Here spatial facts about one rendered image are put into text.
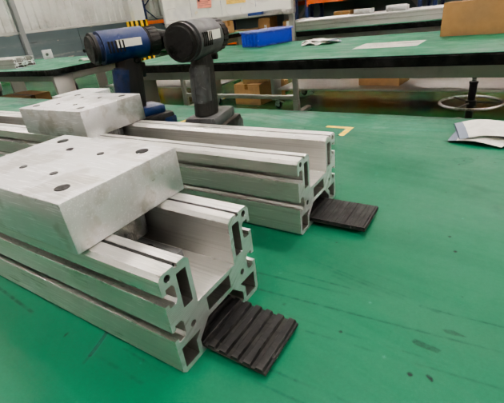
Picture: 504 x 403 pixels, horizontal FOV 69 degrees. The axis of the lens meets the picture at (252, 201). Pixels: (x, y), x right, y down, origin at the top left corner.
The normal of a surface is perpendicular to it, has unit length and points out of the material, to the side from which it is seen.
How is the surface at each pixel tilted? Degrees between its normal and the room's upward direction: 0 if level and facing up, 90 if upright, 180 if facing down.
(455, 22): 90
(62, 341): 0
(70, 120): 90
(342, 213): 0
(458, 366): 0
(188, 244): 90
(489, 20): 90
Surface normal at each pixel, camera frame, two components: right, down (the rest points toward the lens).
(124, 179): 0.84, 0.16
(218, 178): -0.53, 0.44
